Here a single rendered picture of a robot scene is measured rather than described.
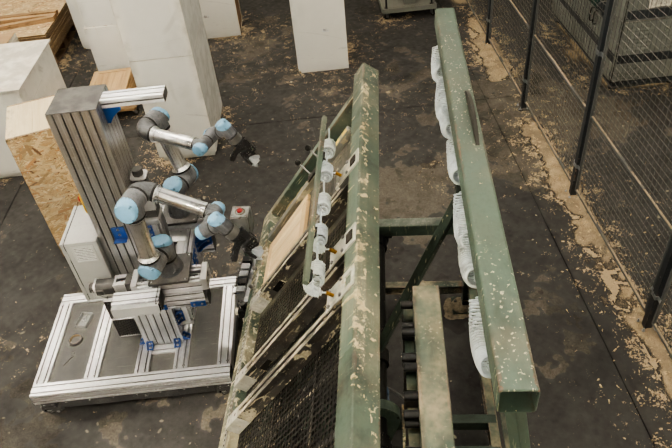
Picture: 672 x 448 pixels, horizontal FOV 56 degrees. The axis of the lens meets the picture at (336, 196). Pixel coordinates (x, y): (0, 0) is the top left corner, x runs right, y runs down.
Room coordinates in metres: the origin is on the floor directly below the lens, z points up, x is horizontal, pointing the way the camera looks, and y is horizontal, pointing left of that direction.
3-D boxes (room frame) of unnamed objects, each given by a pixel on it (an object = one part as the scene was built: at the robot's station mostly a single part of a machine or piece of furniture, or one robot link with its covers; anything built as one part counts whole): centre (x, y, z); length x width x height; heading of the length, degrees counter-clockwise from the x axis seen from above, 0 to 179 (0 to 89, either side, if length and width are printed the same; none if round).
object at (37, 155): (4.05, 2.10, 0.63); 0.50 x 0.42 x 1.25; 17
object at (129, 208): (2.43, 1.01, 1.41); 0.15 x 0.12 x 0.55; 164
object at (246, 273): (2.67, 0.61, 0.69); 0.50 x 0.14 x 0.24; 173
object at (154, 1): (5.51, 1.38, 0.88); 0.90 x 0.60 x 1.75; 0
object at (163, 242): (2.56, 0.97, 1.20); 0.13 x 0.12 x 0.14; 164
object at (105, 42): (7.16, 2.29, 0.36); 0.80 x 0.58 x 0.72; 0
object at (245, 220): (3.12, 0.62, 0.84); 0.12 x 0.12 x 0.18; 83
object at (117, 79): (6.26, 2.29, 0.15); 0.61 x 0.52 x 0.31; 0
